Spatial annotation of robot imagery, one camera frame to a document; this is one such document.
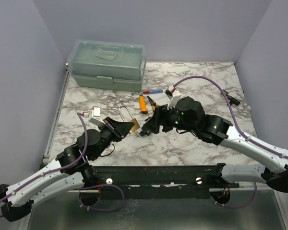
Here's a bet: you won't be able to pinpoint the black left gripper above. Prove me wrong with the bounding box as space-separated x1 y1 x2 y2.
92 117 134 161

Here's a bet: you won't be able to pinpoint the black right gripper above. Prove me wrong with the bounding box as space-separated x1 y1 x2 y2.
143 102 197 134

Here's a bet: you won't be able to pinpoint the black padlock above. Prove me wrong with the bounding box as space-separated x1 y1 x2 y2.
140 116 155 137

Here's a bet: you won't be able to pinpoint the brass padlock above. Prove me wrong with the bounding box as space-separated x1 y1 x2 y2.
118 105 140 133

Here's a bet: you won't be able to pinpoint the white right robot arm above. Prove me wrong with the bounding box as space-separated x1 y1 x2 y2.
141 97 288 193

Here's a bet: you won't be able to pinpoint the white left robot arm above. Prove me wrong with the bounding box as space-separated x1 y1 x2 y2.
0 117 134 222

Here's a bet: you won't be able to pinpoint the orange utility knife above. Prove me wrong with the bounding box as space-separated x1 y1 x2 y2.
139 94 148 114

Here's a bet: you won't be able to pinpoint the red blue screwdriver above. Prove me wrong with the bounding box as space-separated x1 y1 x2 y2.
131 89 163 95

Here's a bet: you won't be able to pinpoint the green plastic toolbox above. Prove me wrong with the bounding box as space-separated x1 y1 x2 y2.
67 40 146 92

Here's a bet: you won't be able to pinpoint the black T-shaped connector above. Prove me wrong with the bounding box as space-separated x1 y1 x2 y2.
221 90 240 106

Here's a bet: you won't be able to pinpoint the yellow handled pliers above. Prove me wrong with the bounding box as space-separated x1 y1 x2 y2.
147 96 158 112

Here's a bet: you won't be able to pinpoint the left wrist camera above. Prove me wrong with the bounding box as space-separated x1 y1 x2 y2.
88 106 105 127

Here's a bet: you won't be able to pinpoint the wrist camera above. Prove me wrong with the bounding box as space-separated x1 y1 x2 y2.
165 85 181 110
88 106 105 127

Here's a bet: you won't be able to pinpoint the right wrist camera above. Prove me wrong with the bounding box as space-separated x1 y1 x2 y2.
165 85 181 110

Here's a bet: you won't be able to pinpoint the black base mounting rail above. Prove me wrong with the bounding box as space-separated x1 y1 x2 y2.
80 163 239 201

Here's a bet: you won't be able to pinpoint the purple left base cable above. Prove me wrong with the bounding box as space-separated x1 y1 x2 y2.
79 184 125 212

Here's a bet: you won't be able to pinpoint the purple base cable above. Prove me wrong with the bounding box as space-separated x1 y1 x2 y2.
79 184 125 212
213 182 259 208

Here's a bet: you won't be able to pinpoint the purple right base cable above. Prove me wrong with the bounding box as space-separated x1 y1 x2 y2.
213 182 259 208

